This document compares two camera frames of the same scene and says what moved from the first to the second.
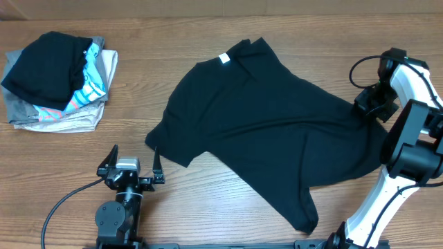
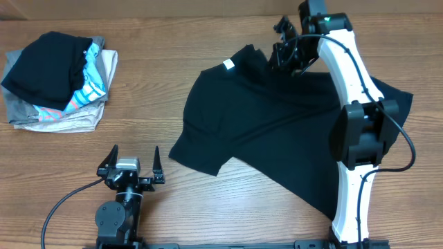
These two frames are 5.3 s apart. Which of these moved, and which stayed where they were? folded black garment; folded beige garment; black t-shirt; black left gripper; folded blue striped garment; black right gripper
Moved: black t-shirt; black right gripper
Stayed: folded black garment; black left gripper; folded beige garment; folded blue striped garment
